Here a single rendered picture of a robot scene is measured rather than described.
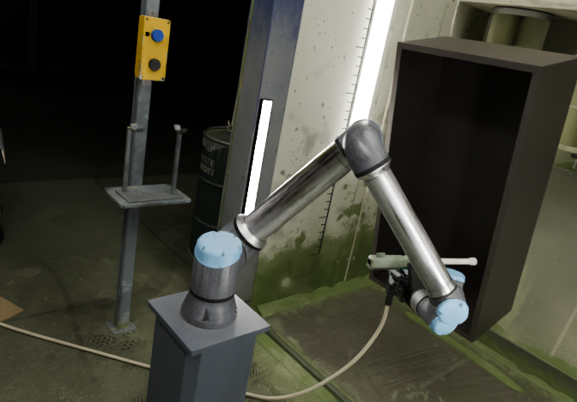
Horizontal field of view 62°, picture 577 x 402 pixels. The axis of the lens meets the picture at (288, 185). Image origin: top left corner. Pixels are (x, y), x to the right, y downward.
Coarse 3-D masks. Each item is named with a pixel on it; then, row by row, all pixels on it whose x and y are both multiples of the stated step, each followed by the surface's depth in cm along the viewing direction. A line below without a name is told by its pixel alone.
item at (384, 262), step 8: (368, 256) 188; (376, 256) 187; (384, 256) 187; (392, 256) 189; (400, 256) 190; (368, 264) 187; (376, 264) 185; (384, 264) 186; (392, 264) 187; (400, 264) 188; (448, 264) 196; (456, 264) 197; (464, 264) 198; (472, 264) 199; (392, 288) 192; (392, 296) 193
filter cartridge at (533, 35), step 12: (504, 12) 286; (516, 12) 281; (528, 12) 279; (540, 12) 277; (492, 24) 296; (504, 24) 288; (516, 24) 284; (528, 24) 281; (540, 24) 282; (492, 36) 295; (504, 36) 288; (516, 36) 286; (528, 36) 283; (540, 36) 284; (528, 48) 286; (540, 48) 290
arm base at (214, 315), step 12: (192, 300) 156; (204, 300) 154; (216, 300) 154; (228, 300) 157; (180, 312) 160; (192, 312) 155; (204, 312) 155; (216, 312) 155; (228, 312) 158; (192, 324) 155; (204, 324) 154; (216, 324) 155; (228, 324) 158
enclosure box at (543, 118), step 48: (432, 48) 189; (480, 48) 191; (432, 96) 231; (480, 96) 216; (528, 96) 165; (432, 144) 242; (480, 144) 221; (528, 144) 175; (432, 192) 249; (480, 192) 228; (528, 192) 191; (384, 240) 248; (432, 240) 257; (480, 240) 234; (528, 240) 212; (480, 288) 200; (480, 336) 214
